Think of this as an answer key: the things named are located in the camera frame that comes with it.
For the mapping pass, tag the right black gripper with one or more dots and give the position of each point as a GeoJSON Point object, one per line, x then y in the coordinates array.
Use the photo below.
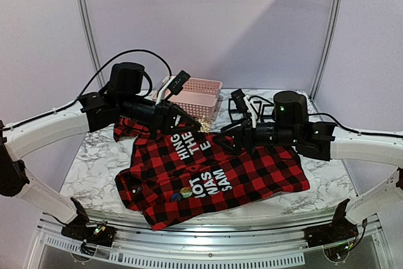
{"type": "Point", "coordinates": [246, 133]}

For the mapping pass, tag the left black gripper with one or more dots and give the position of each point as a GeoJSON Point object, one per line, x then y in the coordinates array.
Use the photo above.
{"type": "Point", "coordinates": [164, 117]}

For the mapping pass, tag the red black plaid shirt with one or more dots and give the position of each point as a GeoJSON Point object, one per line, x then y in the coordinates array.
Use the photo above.
{"type": "Point", "coordinates": [161, 165]}

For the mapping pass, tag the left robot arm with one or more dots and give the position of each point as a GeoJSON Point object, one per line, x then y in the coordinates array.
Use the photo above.
{"type": "Point", "coordinates": [36, 153]}

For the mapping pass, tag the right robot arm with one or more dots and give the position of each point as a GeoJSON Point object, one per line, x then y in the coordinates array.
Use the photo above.
{"type": "Point", "coordinates": [290, 126]}

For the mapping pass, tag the black display box left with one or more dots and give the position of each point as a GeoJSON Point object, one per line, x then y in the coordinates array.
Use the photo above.
{"type": "Point", "coordinates": [234, 110]}

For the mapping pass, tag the black display box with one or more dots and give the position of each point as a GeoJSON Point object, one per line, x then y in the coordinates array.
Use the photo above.
{"type": "Point", "coordinates": [267, 113]}
{"type": "Point", "coordinates": [234, 110]}
{"type": "Point", "coordinates": [256, 110]}

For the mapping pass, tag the pink plastic basket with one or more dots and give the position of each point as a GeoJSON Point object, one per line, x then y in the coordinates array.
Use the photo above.
{"type": "Point", "coordinates": [199, 97]}

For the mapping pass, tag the black display box middle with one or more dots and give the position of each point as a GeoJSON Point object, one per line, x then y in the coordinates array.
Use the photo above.
{"type": "Point", "coordinates": [256, 110]}

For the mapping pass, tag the black display box right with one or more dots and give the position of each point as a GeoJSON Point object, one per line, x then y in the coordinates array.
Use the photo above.
{"type": "Point", "coordinates": [267, 113]}

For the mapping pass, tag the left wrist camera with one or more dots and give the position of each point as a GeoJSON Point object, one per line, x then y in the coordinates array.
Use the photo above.
{"type": "Point", "coordinates": [172, 87]}

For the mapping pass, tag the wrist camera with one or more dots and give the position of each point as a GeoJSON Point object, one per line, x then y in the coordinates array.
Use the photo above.
{"type": "Point", "coordinates": [172, 87]}
{"type": "Point", "coordinates": [239, 92]}

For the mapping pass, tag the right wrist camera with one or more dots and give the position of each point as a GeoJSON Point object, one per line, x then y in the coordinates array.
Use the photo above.
{"type": "Point", "coordinates": [239, 92]}

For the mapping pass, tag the aluminium front rail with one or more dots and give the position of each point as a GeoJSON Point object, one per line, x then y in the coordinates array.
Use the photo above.
{"type": "Point", "coordinates": [204, 246]}

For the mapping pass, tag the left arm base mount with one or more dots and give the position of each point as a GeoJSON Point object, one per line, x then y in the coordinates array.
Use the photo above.
{"type": "Point", "coordinates": [91, 234]}

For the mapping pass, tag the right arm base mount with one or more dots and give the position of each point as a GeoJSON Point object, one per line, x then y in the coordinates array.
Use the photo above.
{"type": "Point", "coordinates": [338, 238]}

